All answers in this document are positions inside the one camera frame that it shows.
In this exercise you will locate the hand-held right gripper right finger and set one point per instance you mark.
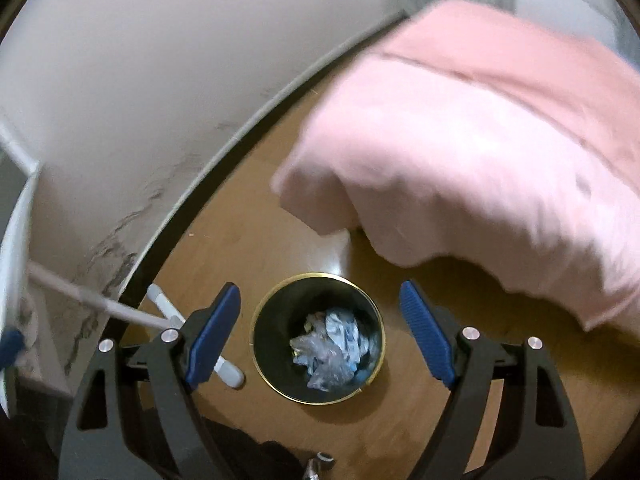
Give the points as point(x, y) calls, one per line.
point(425, 335)

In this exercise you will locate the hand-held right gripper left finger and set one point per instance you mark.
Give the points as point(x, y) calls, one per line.
point(215, 335)

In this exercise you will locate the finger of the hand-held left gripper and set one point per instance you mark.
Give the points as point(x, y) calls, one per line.
point(10, 347)

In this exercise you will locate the black gold-rimmed waste bin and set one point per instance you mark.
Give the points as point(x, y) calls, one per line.
point(272, 320)

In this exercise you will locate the clear plastic bag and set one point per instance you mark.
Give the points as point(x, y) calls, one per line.
point(320, 360)

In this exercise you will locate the blue white crumpled wrapper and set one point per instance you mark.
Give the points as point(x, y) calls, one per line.
point(345, 332)

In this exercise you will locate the white metal drying rack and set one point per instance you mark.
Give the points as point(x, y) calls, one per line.
point(125, 312)

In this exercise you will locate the chrome chair caster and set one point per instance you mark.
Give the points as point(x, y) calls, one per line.
point(320, 465)

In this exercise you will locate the pink blanket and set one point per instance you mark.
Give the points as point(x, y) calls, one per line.
point(450, 160)

